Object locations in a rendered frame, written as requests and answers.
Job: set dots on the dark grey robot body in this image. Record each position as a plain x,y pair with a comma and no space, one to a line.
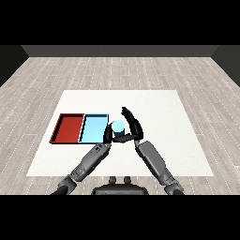
120,187

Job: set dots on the red shallow open box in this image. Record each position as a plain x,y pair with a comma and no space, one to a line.
69,128

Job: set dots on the small blue can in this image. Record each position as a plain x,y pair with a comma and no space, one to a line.
118,127

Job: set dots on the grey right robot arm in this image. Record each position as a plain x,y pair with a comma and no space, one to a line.
158,166

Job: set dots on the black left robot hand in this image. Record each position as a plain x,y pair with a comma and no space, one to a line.
107,133

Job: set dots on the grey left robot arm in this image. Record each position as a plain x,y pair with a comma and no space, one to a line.
85,166

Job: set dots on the light blue shallow open box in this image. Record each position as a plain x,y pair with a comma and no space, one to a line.
93,128

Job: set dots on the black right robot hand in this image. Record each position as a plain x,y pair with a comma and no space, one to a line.
135,125

